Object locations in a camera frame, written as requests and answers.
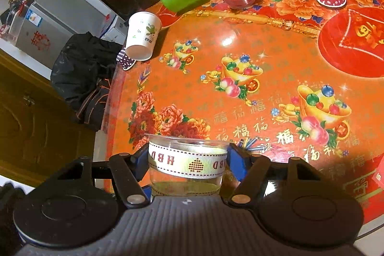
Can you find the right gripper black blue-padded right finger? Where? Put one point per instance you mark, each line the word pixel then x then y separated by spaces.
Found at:
pixel 251 171

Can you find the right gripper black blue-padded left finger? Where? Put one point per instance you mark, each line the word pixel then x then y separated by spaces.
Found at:
pixel 127 171

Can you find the clear plastic cup with ribbon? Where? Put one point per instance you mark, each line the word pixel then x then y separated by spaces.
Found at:
pixel 186 166

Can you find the purple polka dot cupcake cup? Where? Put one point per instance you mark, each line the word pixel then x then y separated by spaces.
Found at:
pixel 125 61

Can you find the white paper cup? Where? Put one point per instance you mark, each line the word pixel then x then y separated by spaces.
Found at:
pixel 143 31

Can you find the black jacket on chair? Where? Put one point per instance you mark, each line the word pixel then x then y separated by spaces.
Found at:
pixel 82 75

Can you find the white box beside fridge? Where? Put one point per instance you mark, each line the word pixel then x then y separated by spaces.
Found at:
pixel 116 31

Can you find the silver mini fridge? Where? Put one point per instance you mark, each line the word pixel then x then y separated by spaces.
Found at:
pixel 45 26

